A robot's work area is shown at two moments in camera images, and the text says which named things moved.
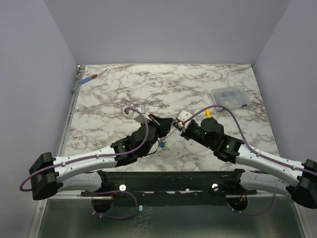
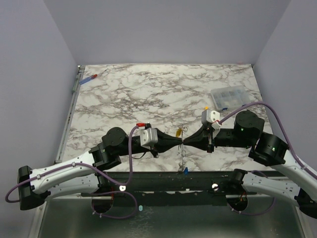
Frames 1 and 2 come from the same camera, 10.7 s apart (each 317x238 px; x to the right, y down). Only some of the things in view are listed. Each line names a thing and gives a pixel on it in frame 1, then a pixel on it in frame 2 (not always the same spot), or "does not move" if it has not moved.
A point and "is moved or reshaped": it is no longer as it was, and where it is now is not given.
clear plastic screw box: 232,97 does not move
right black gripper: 184,129 → 210,141
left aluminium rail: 80,71 does not move
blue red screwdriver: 92,77 does not move
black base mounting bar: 203,188 does not move
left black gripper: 162,125 → 165,142
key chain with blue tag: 157,148 is moved or reshaped
